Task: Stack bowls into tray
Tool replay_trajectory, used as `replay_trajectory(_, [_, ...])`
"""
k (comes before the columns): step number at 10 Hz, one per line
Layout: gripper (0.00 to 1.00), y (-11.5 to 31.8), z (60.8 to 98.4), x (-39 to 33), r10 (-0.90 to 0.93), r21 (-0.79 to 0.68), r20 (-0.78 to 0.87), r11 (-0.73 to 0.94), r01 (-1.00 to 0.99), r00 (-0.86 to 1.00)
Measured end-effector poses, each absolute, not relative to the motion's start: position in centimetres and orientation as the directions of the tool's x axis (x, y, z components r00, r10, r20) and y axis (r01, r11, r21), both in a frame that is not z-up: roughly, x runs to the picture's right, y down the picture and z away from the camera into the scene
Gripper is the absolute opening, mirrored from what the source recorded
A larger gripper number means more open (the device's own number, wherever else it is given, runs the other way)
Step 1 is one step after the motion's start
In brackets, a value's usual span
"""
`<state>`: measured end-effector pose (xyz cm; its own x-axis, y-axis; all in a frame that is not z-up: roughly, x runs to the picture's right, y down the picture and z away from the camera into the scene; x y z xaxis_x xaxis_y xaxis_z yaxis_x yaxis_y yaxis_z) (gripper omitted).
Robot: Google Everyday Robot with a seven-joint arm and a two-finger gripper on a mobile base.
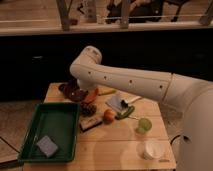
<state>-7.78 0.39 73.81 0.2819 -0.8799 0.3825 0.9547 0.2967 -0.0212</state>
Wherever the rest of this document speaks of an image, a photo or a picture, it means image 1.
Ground dark red bowl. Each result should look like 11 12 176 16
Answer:
64 80 88 102

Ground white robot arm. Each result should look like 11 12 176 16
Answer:
70 46 213 171

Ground green plastic tray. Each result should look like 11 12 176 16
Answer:
18 103 80 163

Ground grey sponge in tray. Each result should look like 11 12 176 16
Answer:
36 136 58 158

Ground yellow banana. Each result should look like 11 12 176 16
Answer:
98 89 116 96

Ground white spoon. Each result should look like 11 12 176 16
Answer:
122 96 142 104

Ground orange fruit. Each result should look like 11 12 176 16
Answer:
103 109 115 123

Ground dark grape bunch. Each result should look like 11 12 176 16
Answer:
81 104 97 116

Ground green cucumber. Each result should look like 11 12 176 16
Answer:
115 106 135 120

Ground dark small cup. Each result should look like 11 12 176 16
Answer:
58 83 67 92

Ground wooden table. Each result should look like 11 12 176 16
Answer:
23 82 177 171

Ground white paper cup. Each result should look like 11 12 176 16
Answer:
143 139 165 160

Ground person in background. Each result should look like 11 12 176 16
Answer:
106 0 164 24

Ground black cable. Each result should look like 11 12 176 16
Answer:
170 134 181 146

